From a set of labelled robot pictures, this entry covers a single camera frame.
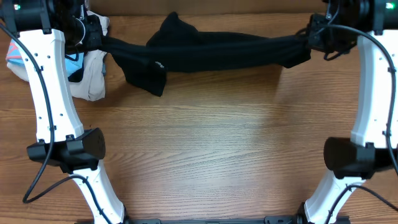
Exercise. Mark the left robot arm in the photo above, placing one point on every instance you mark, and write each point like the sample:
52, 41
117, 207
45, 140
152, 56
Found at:
46, 33

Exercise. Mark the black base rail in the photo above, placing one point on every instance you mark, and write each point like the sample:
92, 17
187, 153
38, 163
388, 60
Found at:
283, 219

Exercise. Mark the beige folded garment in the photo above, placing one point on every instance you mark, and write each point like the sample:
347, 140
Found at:
92, 86

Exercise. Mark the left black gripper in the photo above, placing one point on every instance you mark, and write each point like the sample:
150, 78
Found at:
94, 25

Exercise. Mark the black t-shirt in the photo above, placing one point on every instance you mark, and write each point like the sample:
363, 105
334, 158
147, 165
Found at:
179, 47

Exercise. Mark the black folded garment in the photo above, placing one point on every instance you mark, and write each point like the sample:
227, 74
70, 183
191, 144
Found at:
76, 76

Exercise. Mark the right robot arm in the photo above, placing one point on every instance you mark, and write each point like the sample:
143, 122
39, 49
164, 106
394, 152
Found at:
371, 27

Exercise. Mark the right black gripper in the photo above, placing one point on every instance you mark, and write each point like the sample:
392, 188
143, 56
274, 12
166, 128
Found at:
316, 40

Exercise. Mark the light blue printed shirt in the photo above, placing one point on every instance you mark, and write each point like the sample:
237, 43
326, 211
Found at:
73, 62

